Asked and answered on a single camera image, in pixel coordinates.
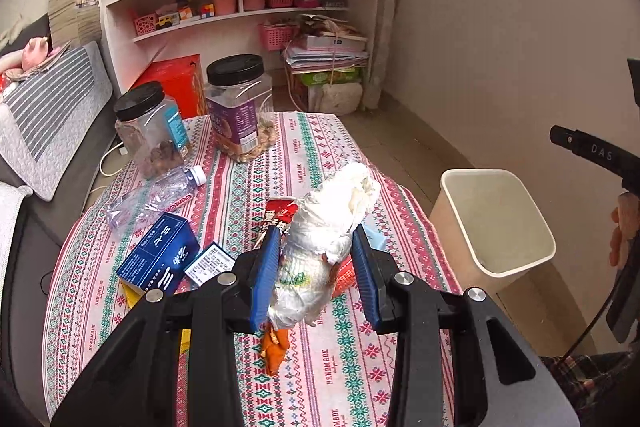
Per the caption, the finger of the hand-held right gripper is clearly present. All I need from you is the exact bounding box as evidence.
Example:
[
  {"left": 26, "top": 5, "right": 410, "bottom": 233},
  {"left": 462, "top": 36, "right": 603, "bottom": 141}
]
[
  {"left": 627, "top": 58, "right": 640, "bottom": 108},
  {"left": 549, "top": 124, "right": 640, "bottom": 195}
]

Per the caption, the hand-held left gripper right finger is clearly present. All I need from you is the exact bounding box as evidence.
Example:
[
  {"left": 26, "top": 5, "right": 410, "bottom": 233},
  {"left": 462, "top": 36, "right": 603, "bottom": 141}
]
[{"left": 351, "top": 224, "right": 581, "bottom": 427}]

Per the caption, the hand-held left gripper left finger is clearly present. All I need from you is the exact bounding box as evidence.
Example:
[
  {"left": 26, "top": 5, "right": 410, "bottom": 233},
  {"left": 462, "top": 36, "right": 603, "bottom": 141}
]
[{"left": 50, "top": 224, "right": 283, "bottom": 427}]

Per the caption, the light blue small carton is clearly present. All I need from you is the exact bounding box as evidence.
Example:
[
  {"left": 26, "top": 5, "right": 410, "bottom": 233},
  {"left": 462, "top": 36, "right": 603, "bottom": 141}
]
[{"left": 364, "top": 223, "right": 388, "bottom": 253}]

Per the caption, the red noodle packet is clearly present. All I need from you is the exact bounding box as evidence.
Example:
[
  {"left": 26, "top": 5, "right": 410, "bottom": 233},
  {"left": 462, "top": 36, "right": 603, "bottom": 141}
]
[{"left": 252, "top": 199, "right": 301, "bottom": 253}]

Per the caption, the white plastic wad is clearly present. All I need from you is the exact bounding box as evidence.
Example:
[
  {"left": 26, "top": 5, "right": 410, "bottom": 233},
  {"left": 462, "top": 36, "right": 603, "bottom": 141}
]
[{"left": 265, "top": 162, "right": 383, "bottom": 328}]

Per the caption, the white trash bin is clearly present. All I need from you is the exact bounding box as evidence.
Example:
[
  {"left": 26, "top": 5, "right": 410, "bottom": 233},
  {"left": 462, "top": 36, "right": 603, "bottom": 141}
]
[{"left": 429, "top": 168, "right": 557, "bottom": 293}]

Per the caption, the yellow packet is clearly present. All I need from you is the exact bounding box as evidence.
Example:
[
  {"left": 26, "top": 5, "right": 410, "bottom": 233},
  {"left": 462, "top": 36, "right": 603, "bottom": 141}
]
[{"left": 120, "top": 281, "right": 148, "bottom": 314}]

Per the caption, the person's right hand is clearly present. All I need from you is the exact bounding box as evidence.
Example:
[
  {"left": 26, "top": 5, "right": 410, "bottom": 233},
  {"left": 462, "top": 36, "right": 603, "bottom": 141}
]
[{"left": 610, "top": 192, "right": 640, "bottom": 269}]

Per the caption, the orange packet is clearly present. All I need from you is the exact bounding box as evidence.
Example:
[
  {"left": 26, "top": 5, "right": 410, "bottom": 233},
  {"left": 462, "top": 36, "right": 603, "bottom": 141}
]
[{"left": 331, "top": 257, "right": 358, "bottom": 300}]

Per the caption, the dark blue carton white label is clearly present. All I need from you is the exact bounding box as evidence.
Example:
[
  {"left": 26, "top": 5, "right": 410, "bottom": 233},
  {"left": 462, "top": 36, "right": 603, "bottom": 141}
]
[{"left": 182, "top": 243, "right": 237, "bottom": 290}]

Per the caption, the orange peel scrap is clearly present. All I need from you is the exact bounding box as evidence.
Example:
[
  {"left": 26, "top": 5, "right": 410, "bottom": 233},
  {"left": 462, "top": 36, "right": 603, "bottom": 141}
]
[{"left": 259, "top": 324, "right": 291, "bottom": 377}]

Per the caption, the person's plaid pants leg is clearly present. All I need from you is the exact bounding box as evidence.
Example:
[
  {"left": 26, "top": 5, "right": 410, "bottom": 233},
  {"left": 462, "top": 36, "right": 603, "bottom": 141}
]
[{"left": 539, "top": 351, "right": 640, "bottom": 427}]

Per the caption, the patterned tablecloth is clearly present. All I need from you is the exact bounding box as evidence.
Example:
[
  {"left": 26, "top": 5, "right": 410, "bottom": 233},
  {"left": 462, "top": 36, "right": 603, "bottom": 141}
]
[{"left": 42, "top": 111, "right": 463, "bottom": 427}]

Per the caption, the crushed clear plastic bottle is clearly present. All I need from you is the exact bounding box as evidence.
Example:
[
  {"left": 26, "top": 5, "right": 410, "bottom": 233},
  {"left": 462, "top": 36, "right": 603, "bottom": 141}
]
[{"left": 105, "top": 164, "right": 207, "bottom": 240}]

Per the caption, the clear jar purple label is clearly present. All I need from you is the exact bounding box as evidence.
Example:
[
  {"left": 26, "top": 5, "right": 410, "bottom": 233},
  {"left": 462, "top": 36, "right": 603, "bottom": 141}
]
[{"left": 205, "top": 54, "right": 278, "bottom": 165}]

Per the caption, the white sack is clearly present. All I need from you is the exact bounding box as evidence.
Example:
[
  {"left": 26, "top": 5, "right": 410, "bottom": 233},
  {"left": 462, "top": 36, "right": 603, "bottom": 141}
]
[{"left": 307, "top": 83, "right": 364, "bottom": 116}]

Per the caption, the clear jar blue label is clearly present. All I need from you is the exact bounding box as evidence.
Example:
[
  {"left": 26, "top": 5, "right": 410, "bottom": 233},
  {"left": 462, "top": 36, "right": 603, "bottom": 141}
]
[{"left": 113, "top": 82, "right": 193, "bottom": 180}]

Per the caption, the green box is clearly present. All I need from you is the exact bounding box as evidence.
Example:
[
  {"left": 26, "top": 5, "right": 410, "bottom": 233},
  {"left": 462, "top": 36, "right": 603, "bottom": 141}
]
[{"left": 299, "top": 68, "right": 363, "bottom": 88}]

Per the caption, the red gift box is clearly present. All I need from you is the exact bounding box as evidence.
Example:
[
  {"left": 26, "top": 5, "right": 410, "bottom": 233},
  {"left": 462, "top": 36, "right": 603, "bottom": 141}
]
[{"left": 129, "top": 53, "right": 208, "bottom": 120}]

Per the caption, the tied stack of papers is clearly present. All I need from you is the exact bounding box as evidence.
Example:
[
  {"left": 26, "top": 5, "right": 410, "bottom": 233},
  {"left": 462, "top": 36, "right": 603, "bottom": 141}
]
[{"left": 284, "top": 14, "right": 370, "bottom": 72}]

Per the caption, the dark grey sofa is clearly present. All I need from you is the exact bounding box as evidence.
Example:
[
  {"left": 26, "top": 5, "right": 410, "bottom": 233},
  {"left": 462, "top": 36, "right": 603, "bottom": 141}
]
[{"left": 0, "top": 14, "right": 126, "bottom": 427}]

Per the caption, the pink hanging basket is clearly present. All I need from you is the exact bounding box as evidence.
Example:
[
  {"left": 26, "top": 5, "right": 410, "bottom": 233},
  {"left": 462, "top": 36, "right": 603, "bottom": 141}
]
[{"left": 257, "top": 23, "right": 296, "bottom": 52}]

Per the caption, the grey curtain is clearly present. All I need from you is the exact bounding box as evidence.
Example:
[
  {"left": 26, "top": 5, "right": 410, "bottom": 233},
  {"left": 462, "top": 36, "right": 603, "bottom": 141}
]
[{"left": 362, "top": 0, "right": 401, "bottom": 110}]

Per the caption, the white quilted pad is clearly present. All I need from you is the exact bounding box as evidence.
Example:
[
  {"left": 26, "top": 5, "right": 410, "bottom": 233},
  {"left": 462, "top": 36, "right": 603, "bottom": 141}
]
[{"left": 0, "top": 183, "right": 33, "bottom": 268}]

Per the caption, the grey striped cushion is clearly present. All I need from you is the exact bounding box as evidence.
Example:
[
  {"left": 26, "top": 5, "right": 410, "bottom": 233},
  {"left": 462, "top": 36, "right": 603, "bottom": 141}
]
[{"left": 0, "top": 41, "right": 114, "bottom": 202}]

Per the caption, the pink patterned basket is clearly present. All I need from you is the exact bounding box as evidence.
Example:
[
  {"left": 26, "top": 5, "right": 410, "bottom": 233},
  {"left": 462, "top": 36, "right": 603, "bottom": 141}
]
[{"left": 132, "top": 13, "right": 160, "bottom": 38}]

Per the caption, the pink plush toy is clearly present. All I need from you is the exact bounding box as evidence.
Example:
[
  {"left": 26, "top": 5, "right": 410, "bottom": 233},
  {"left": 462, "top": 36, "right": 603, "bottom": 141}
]
[{"left": 0, "top": 36, "right": 71, "bottom": 80}]

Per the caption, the tall stack of books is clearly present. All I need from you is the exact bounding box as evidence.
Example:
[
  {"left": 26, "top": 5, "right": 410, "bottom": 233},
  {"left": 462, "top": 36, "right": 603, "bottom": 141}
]
[{"left": 47, "top": 0, "right": 103, "bottom": 48}]

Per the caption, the black cable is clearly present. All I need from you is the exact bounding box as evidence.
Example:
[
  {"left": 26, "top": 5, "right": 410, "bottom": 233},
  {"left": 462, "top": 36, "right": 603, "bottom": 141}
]
[{"left": 564, "top": 287, "right": 618, "bottom": 358}]

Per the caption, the white rope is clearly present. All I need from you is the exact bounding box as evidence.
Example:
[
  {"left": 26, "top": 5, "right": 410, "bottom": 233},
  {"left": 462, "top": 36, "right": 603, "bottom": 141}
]
[{"left": 285, "top": 57, "right": 301, "bottom": 112}]

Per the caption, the white charging cable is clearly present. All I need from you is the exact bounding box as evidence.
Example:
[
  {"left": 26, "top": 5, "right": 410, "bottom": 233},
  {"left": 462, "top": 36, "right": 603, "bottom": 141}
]
[{"left": 97, "top": 142, "right": 128, "bottom": 178}]

